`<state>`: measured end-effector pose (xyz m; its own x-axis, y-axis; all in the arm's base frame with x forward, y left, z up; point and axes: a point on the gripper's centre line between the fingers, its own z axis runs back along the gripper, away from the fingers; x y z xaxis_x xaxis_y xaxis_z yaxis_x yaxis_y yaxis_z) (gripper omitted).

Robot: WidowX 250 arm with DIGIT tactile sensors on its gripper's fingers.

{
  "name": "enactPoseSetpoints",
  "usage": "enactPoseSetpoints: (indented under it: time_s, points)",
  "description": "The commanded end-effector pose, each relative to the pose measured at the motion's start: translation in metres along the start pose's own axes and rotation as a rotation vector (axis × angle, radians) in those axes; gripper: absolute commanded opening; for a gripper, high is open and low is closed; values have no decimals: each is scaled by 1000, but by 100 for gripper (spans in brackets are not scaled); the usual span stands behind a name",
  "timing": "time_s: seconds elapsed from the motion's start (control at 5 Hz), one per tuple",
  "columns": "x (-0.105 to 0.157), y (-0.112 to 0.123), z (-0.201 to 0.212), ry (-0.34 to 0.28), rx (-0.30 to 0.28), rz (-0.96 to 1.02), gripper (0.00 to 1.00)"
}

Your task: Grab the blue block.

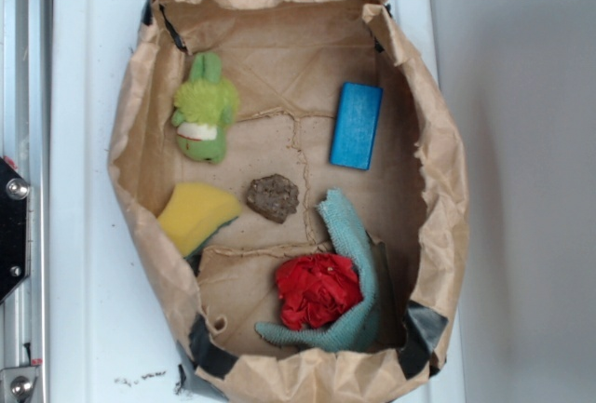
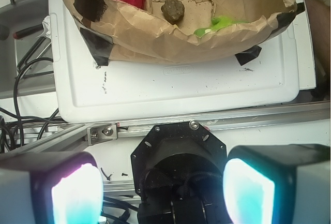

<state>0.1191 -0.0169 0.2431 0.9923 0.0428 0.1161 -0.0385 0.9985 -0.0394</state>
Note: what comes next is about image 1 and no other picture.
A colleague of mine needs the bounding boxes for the blue wooden block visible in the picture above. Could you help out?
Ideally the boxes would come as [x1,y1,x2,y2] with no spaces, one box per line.
[330,82,383,170]

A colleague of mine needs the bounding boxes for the brown paper bag tray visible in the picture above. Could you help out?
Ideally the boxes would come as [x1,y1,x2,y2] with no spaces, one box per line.
[108,0,469,402]

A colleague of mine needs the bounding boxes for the brown rock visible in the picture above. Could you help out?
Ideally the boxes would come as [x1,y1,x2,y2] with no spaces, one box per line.
[246,174,299,224]

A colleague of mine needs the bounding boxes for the yellow sponge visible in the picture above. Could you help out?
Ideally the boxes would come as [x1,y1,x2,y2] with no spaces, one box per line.
[157,182,242,257]

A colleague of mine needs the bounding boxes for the red crumpled paper ball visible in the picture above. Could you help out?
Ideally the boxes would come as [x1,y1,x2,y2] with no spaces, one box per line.
[275,253,363,330]

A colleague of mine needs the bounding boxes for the green plush toy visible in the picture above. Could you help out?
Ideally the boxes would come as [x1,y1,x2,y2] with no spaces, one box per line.
[170,52,239,164]

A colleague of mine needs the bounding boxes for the teal knitted cloth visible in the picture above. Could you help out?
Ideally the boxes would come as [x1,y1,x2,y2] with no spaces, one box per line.
[255,189,380,352]

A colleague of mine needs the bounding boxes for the black metal bracket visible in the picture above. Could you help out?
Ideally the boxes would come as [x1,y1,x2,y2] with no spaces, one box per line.
[0,158,31,303]

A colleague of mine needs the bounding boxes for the aluminium frame rail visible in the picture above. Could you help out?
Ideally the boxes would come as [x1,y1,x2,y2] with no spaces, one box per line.
[1,0,52,402]

